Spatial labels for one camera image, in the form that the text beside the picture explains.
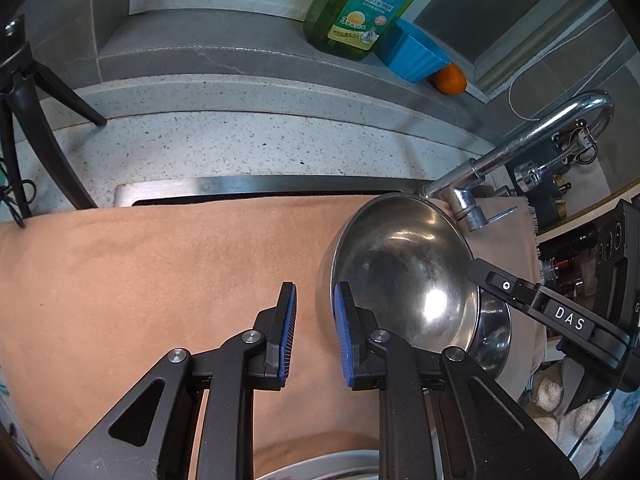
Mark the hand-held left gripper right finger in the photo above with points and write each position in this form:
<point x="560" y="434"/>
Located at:
<point x="342" y="335"/>

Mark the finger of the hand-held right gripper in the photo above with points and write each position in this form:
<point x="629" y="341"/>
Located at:
<point x="505" y="287"/>

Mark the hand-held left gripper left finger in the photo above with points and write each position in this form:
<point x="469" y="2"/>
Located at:
<point x="287" y="332"/>

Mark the large steel bowl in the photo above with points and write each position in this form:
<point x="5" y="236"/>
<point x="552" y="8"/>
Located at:
<point x="400" y="260"/>

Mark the white plate rim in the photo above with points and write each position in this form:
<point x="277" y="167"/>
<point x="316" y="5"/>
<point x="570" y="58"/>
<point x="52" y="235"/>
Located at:
<point x="320" y="463"/>

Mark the person's right hand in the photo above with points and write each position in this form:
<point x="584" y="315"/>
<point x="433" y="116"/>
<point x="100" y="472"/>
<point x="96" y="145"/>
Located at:
<point x="550" y="396"/>

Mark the small clear glass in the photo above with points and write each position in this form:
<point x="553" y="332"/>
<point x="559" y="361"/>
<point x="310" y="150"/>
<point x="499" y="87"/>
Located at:
<point x="549" y="269"/>

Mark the dark bottle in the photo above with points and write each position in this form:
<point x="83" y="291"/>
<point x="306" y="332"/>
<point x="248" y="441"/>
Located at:
<point x="565" y="242"/>

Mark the dark knife block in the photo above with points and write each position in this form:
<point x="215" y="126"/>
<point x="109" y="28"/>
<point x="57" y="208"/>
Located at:
<point x="542" y="206"/>

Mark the chrome faucet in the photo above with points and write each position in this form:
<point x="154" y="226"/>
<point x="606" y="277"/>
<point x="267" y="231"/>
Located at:
<point x="525" y="137"/>

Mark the beige cloth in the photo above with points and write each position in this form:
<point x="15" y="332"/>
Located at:
<point x="125" y="285"/>

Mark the steel sink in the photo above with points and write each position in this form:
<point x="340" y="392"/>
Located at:
<point x="200" y="187"/>

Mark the orange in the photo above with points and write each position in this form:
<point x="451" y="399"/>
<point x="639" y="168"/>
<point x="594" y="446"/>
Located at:
<point x="450" y="80"/>

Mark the blue fluted cup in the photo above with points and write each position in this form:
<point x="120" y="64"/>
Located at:
<point x="410" y="55"/>

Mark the green dish soap bottle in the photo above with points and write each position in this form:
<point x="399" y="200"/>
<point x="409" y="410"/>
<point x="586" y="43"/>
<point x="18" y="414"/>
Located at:
<point x="350" y="10"/>

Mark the black tripod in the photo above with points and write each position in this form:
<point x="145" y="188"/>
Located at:
<point x="30" y="110"/>

